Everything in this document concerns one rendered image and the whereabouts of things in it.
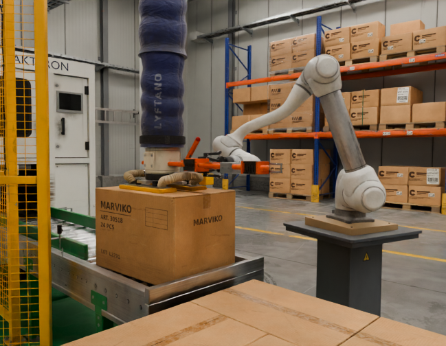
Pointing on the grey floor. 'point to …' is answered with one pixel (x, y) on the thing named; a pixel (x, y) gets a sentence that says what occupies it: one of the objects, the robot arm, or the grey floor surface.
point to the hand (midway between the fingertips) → (198, 165)
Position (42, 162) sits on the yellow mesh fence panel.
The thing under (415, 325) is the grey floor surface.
